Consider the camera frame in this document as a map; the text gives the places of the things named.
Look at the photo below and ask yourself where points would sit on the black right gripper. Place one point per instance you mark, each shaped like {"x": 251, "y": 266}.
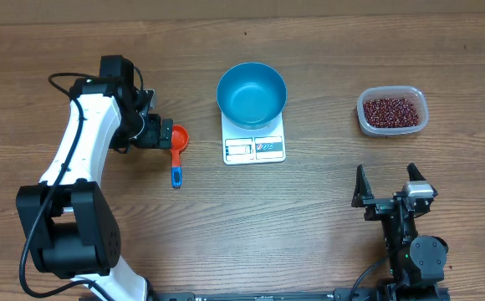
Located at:
{"x": 385, "y": 201}

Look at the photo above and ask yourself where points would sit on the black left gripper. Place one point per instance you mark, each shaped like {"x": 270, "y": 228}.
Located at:
{"x": 153, "y": 137}

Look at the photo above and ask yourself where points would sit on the red scoop with blue handle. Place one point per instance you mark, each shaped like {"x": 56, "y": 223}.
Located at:
{"x": 179, "y": 142}

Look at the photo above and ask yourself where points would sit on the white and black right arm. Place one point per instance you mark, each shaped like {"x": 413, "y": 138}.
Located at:
{"x": 416, "y": 261}

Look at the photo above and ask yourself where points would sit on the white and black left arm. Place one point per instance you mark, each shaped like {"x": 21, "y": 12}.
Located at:
{"x": 72, "y": 237}

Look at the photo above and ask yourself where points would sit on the white digital kitchen scale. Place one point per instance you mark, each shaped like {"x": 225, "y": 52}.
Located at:
{"x": 243, "y": 146}

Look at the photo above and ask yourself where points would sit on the blue bowl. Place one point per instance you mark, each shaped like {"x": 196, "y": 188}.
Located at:
{"x": 251, "y": 95}

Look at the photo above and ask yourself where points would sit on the red adzuki beans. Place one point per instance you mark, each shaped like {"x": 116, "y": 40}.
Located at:
{"x": 390, "y": 113}

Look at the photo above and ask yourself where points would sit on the clear plastic food container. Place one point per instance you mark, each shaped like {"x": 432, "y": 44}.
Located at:
{"x": 413, "y": 94}

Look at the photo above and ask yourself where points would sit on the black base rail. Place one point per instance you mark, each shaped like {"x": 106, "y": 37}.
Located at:
{"x": 339, "y": 294}

